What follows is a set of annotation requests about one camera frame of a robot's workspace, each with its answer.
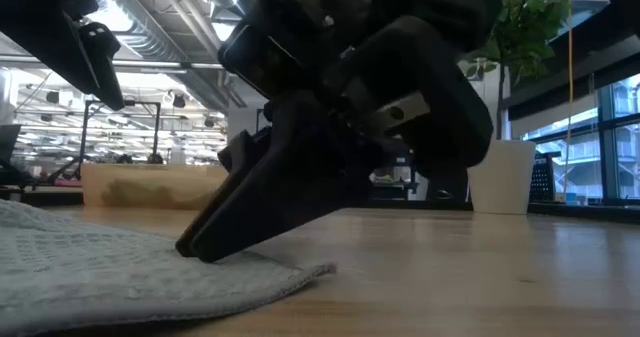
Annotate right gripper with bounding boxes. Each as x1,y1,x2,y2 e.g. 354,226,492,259
264,0,494,178

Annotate grey waffle-weave towel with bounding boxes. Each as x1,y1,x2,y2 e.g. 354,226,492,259
0,199,338,337

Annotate orange plastic basket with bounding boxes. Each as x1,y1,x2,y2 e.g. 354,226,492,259
80,162,231,211

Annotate black shelf cart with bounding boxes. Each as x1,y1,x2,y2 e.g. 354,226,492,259
369,151,417,201

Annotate black upright panel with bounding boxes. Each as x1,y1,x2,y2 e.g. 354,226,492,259
427,169,471,201

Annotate dark computer monitor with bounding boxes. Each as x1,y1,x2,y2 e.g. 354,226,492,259
0,124,22,166

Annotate green leafy plant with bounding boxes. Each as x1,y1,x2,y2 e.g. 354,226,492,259
459,0,579,141

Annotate white plant pot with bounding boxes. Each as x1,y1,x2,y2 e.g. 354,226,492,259
467,139,537,216

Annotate black perforated panel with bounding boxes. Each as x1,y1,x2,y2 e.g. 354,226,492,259
528,151,557,203

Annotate large glass window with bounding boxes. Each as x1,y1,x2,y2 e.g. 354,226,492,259
514,74,640,203

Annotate black overhead camera frame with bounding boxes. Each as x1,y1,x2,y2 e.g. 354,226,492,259
82,98,162,166

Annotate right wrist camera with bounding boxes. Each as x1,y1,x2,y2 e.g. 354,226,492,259
218,21,301,101

